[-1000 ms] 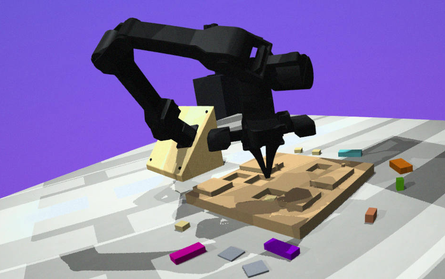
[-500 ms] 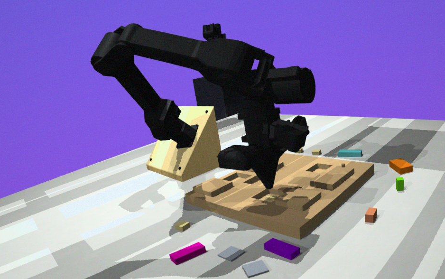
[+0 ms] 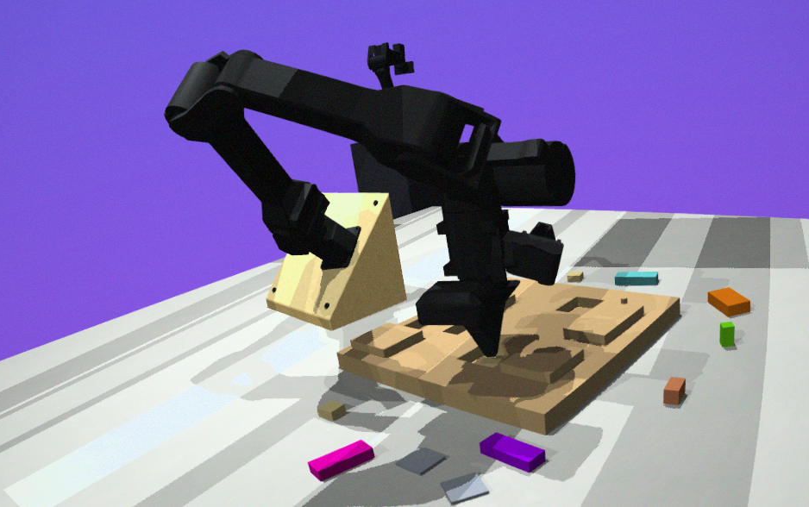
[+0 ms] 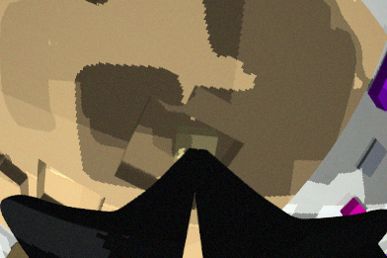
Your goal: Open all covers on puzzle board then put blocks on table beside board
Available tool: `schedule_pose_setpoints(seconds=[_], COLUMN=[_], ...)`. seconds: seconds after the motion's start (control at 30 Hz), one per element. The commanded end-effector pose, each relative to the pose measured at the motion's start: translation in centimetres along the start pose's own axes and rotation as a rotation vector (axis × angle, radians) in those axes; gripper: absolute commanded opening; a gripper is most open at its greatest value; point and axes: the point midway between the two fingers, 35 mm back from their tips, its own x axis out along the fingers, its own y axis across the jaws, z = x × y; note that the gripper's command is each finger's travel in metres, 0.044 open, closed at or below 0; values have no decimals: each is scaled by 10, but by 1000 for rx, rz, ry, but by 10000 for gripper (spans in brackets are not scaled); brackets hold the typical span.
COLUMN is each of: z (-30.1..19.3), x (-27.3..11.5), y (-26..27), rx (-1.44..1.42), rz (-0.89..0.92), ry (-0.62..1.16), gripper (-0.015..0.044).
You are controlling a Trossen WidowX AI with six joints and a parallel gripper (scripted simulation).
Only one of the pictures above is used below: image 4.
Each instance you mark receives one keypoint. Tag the purple rectangular block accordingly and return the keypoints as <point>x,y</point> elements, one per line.
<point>378,90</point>

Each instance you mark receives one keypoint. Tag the magenta rectangular block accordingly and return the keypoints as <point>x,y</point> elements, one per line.
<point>353,208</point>

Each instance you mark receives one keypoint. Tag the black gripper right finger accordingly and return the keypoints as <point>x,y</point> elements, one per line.
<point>235,222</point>

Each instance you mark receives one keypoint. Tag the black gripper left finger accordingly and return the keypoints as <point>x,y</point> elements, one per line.
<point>153,225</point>

